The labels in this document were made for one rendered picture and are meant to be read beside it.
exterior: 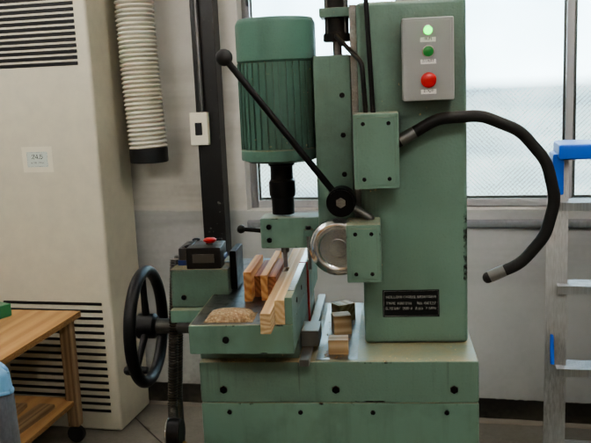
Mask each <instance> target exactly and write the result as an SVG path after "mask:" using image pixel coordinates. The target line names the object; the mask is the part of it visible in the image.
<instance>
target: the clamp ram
mask: <svg viewBox="0 0 591 443"><path fill-rule="evenodd" d="M224 263H230V278H231V289H238V288H239V286H240V285H241V283H242V282H243V281H244V260H243V245H242V244H241V243H236V244H235V246H234V247H233V248H232V249H231V250H230V261H224Z"/></svg>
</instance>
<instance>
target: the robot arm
mask: <svg viewBox="0 0 591 443"><path fill-rule="evenodd" d="M0 443H21V440H20V434H19V428H18V415H17V409H16V403H15V396H14V387H13V386H12V382H11V376H10V371H9V369H8V367H7V366H6V365H5V364H4V363H2V362H0Z"/></svg>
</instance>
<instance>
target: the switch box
mask: <svg viewBox="0 0 591 443"><path fill-rule="evenodd" d="M425 25H430V26H432V27H433V32H432V34H430V35H425V34H424V33H423V27H424V26H425ZM423 37H436V41H430V42H420V38H423ZM426 45H430V46H432V47H433V48H434V54H433V56H431V57H428V58H427V57H425V56H424V55H423V54H422V48H423V47H424V46H426ZM401 55H402V99H403V100H404V101H427V100H449V99H454V97H455V84H454V17H453V16H445V17H428V18H403V19H402V21H401ZM425 59H436V63H431V64H420V60H425ZM427 72H431V73H433V74H435V76H436V84H435V85H434V86H433V87H431V88H427V87H424V86H423V85H422V83H421V77H422V76H423V75H424V74H425V73H427ZM431 89H436V94H421V90H431Z"/></svg>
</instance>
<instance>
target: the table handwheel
mask: <svg viewBox="0 0 591 443"><path fill-rule="evenodd" d="M146 278H148V279H149V280H150V283H151V285H152V287H153V291H154V295H155V300H156V307H157V313H156V314H150V310H149V303H148V296H147V286H146ZM140 294H141V304H142V313H141V314H138V315H136V311H137V304H138V299H139V295H140ZM189 324H190V323H177V324H176V325H177V326H176V327H175V328H176V331H177V332H178V333H189V332H188V326H189ZM169 325H170V324H169V318H168V309H167V300H166V295H165V291H164V284H163V281H162V279H161V277H160V275H159V273H158V271H157V270H156V269H155V268H154V267H152V266H150V265H144V266H142V267H140V268H139V269H138V270H137V271H136V272H135V274H134V276H133V277H132V279H131V281H130V283H129V286H128V292H127V296H126V301H125V308H124V316H123V344H124V353H125V358H126V362H127V366H128V371H129V374H130V376H131V378H132V380H133V381H134V383H135V384H136V385H137V386H138V387H140V388H144V389H145V388H149V387H151V386H152V385H153V384H154V383H155V382H156V381H157V379H158V377H159V375H160V373H161V371H162V368H163V364H164V358H165V354H166V347H167V338H168V333H169V330H170V329H169V328H171V326H169ZM136 337H138V338H139V339H140V343H139V346H138V351H137V347H136ZM148 338H157V341H156V348H155V353H154V358H153V361H152V364H151V367H150V370H149V372H148V373H147V375H146V376H145V375H144V373H143V372H142V369H141V366H142V359H143V354H144V351H145V347H146V344H147V341H148Z"/></svg>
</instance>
